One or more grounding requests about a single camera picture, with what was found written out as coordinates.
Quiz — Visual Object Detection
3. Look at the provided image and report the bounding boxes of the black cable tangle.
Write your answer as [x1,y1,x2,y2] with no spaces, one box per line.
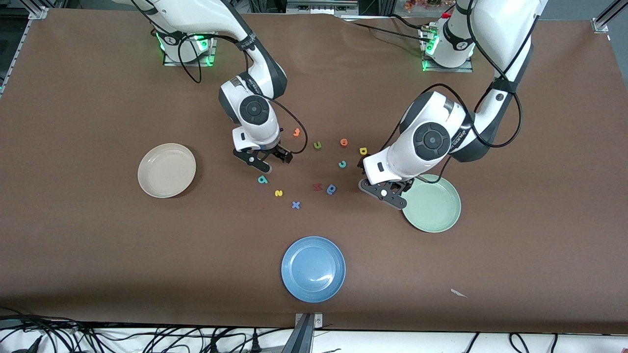
[0,306,278,353]

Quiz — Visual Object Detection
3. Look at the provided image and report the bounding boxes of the grey metal device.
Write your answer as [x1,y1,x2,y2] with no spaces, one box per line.
[286,0,360,15]

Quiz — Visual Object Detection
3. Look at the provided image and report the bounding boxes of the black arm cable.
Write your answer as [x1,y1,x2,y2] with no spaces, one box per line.
[380,0,524,186]
[177,29,309,155]

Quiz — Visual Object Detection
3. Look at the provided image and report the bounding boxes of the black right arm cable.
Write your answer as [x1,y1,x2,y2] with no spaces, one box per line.
[177,29,309,155]

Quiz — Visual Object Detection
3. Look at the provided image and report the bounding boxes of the blue plate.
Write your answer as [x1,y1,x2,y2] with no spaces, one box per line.
[281,236,346,303]

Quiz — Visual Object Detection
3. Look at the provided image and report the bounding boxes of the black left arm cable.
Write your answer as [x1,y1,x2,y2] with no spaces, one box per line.
[380,0,524,186]

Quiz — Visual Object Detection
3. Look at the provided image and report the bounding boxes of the beige brown plate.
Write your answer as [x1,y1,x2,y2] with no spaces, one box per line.
[137,143,197,199]

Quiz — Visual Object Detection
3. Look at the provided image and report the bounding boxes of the looped black cable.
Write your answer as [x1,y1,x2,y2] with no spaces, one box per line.
[508,332,530,353]

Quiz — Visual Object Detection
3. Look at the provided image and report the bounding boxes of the brown table cover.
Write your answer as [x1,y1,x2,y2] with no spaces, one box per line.
[0,9,628,335]

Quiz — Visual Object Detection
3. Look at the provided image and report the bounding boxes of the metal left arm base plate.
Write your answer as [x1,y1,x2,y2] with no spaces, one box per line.
[422,29,474,73]

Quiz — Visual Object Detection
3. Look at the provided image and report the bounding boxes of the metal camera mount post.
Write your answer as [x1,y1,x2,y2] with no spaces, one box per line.
[281,312,324,353]

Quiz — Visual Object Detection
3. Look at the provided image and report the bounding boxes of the black base power cable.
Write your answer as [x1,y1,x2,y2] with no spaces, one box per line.
[343,14,435,44]

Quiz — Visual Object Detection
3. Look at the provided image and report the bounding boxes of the pale green plate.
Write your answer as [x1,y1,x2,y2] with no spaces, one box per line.
[401,174,462,233]

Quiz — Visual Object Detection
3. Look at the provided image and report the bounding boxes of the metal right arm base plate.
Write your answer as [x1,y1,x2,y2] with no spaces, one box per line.
[162,34,219,68]

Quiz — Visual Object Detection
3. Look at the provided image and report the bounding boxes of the orange dried plant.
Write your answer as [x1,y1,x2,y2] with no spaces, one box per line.
[405,0,454,13]

